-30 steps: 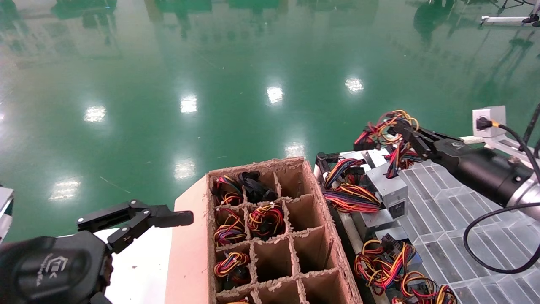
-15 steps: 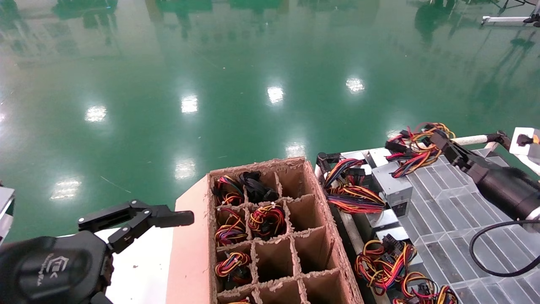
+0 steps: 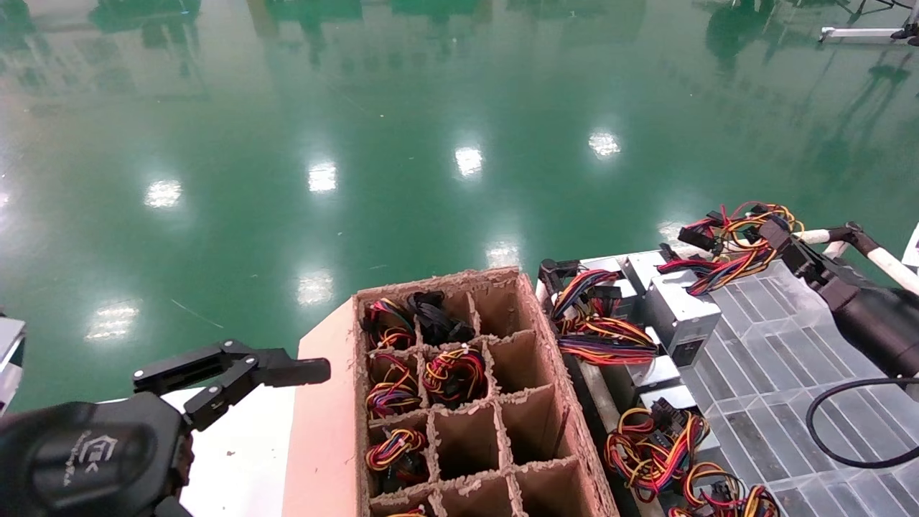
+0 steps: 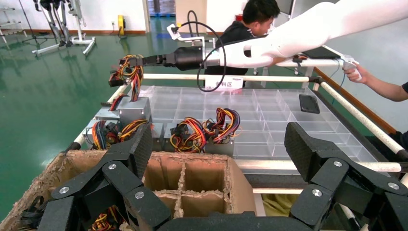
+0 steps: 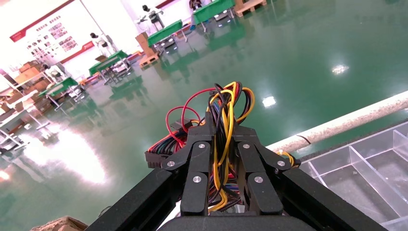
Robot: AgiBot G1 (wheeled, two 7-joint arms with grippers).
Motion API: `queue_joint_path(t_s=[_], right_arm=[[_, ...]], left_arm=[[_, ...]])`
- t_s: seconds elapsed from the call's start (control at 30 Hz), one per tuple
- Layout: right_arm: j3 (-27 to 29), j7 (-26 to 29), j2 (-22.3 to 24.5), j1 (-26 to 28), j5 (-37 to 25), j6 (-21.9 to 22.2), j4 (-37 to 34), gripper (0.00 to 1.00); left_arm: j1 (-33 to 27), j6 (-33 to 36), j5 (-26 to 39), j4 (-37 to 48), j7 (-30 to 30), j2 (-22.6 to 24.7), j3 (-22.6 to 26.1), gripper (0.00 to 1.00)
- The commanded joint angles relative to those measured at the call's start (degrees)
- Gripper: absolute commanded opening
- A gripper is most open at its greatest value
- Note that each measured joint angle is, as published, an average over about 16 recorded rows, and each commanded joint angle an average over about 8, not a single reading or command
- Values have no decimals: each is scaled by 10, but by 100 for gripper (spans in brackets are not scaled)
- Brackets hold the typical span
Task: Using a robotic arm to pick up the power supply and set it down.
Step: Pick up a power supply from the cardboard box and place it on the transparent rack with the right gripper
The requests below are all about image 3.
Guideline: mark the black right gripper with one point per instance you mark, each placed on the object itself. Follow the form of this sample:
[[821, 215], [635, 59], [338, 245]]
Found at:
[[876, 323]]

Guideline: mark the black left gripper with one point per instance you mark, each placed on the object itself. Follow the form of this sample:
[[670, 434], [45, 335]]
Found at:
[[93, 459]]

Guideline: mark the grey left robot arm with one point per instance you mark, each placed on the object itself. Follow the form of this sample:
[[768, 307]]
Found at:
[[8, 352]]

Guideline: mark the cardboard box with dividers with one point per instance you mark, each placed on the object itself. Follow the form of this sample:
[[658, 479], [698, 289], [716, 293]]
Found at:
[[323, 431]]

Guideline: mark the clear plastic compartment tray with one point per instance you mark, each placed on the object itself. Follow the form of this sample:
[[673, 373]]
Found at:
[[775, 402]]

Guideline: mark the white metal floor frame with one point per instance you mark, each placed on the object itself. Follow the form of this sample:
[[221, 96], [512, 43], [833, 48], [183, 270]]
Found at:
[[854, 32]]

